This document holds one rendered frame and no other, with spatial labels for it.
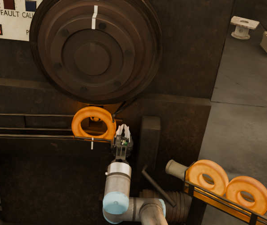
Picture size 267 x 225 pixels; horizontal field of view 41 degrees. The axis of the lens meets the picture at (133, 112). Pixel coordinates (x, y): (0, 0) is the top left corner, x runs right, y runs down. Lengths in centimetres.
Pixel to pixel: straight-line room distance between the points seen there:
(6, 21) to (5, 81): 26
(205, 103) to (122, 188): 51
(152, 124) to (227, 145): 142
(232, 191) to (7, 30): 104
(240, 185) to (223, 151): 142
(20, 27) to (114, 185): 70
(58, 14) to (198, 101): 67
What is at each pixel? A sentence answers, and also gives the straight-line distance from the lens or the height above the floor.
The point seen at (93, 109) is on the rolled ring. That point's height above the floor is 84.
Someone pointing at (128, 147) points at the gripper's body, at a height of 76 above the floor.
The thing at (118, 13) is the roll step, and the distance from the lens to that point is 118.
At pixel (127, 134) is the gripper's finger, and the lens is 143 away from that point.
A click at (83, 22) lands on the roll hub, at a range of 115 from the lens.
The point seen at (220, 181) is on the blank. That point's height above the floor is 74.
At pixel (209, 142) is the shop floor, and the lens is 278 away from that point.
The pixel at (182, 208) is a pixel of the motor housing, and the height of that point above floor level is 51.
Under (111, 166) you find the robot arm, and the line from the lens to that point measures 132.
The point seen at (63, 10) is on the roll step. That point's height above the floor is 125.
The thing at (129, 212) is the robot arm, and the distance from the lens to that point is 138.
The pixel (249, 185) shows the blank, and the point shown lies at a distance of 130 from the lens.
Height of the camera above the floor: 162
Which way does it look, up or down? 33 degrees down
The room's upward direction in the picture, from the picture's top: 6 degrees clockwise
